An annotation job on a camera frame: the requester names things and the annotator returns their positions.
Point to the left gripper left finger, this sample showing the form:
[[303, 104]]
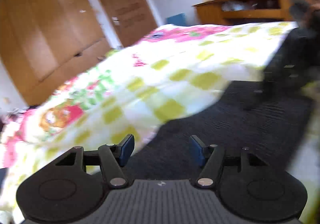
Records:
[[74, 185]]

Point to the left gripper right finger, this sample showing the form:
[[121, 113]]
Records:
[[246, 185]]

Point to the dark grey plaid pants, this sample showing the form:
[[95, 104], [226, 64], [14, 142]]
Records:
[[273, 130]]

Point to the wooden side cabinet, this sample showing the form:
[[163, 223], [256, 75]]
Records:
[[231, 12]]

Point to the checkered floral bed quilt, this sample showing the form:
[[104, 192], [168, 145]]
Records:
[[139, 89]]

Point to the blue foam mat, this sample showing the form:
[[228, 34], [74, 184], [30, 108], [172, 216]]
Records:
[[178, 20]]

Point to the wooden wardrobe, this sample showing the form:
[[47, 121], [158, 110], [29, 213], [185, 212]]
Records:
[[47, 42]]

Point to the brown wooden door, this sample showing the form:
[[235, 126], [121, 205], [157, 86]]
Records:
[[131, 19]]

